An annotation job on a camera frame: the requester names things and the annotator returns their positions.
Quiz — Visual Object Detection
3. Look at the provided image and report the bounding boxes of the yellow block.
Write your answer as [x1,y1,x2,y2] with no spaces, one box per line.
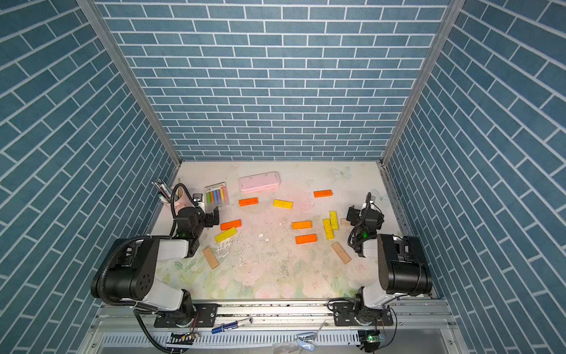
[215,227,237,243]
[274,199,293,209]
[323,219,335,240]
[330,211,339,230]

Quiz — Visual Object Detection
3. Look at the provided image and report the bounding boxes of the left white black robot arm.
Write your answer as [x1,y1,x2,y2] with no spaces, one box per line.
[91,206,220,317]

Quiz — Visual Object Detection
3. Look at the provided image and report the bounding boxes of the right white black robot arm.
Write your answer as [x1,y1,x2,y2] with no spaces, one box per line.
[346,202,433,314]

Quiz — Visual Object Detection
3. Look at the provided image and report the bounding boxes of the colourful marker box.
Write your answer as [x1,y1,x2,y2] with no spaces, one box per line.
[204,182,229,209]

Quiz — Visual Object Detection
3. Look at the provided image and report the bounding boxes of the pink pen cup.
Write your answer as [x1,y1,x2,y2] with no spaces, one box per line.
[163,187,192,213]

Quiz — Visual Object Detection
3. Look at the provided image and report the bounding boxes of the wooden block right low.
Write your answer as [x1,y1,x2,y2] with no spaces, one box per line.
[331,242,352,264]

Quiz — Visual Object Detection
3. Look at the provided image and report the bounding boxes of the pens in cup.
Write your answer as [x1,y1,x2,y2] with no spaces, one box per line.
[152,178,183,204]

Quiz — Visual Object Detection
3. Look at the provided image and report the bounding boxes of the pink pencil case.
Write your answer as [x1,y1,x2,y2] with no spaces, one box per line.
[239,171,281,194]

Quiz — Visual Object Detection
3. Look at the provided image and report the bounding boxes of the light orange block centre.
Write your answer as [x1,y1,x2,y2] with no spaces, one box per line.
[291,221,312,230]

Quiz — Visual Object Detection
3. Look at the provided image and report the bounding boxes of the orange block centre low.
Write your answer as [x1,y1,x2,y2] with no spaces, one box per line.
[296,234,318,245]

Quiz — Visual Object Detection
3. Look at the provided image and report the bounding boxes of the green lit circuit board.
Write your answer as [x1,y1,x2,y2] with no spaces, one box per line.
[358,330,383,353]

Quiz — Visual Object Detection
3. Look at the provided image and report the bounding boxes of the clear plastic bag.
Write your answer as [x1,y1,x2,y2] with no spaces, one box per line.
[273,332,317,354]

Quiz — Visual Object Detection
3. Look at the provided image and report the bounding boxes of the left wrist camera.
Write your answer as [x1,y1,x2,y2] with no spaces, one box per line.
[192,193,205,212]

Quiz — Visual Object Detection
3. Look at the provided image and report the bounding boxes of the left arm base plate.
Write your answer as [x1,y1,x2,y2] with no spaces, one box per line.
[154,303,219,328]

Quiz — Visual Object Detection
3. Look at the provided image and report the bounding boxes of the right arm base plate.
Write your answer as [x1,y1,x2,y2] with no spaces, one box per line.
[327,299,394,327]

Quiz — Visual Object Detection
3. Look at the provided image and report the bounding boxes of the blue screwdriver on rail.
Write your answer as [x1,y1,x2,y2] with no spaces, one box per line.
[212,317,254,334]

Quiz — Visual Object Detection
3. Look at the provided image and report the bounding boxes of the aluminium front rail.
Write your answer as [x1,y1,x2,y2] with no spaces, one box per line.
[79,298,466,353]

